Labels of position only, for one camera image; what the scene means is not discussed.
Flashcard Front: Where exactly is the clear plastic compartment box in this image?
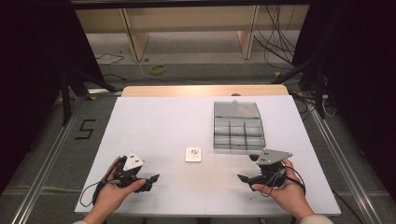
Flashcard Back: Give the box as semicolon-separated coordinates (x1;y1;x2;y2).
213;99;267;151

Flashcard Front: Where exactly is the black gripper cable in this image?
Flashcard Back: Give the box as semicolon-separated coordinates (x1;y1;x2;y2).
259;165;308;198
78;178;123;208

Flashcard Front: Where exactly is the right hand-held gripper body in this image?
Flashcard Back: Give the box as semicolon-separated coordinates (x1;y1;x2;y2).
255;148;294;189

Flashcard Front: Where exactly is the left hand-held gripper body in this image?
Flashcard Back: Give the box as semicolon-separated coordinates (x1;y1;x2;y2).
112;151;148;189

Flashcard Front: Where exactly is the thin white floor cable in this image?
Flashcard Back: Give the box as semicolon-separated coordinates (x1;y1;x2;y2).
134;57;166;81

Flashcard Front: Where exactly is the light wooden table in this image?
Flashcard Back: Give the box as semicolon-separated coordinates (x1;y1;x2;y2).
120;84;290;98

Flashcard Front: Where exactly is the bundle of black cables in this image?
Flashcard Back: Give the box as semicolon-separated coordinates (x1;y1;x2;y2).
253;4;297;71

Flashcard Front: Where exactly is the white plug with cable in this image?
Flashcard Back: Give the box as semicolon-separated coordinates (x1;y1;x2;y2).
320;93;338;119

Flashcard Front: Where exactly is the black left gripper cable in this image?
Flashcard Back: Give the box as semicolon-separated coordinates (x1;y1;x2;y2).
78;178;123;208

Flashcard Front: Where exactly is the yellow tape roll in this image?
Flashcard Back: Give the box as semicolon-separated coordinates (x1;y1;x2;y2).
148;63;167;76

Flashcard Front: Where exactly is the person's right hand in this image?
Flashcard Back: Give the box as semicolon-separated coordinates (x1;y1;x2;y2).
250;158;315;220

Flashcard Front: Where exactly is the person's left hand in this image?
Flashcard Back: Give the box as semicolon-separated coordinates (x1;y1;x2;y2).
82;155;148;224

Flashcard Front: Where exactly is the black metal stand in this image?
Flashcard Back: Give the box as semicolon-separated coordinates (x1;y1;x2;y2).
271;57;328;120
59;66;124;127

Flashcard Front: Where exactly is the thin black floor cable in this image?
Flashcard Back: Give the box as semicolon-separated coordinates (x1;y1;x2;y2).
95;52;125;67

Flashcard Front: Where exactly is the small white square card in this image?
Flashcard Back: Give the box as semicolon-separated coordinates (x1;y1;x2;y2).
184;147;203;163

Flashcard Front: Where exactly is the light wooden desk frame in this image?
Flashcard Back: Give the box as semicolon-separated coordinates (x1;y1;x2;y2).
74;4;310;63

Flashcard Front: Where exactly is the silver metal floor rail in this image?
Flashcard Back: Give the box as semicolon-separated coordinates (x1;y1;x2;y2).
10;89;123;224
303;91;385;224

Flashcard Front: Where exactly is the black curtain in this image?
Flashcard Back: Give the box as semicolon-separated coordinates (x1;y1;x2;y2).
291;0;396;202
0;0;106;195

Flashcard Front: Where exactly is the white table cover board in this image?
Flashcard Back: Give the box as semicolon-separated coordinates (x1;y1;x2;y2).
74;94;342;218

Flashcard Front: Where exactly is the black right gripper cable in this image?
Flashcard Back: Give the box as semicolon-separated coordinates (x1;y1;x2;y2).
259;165;308;198

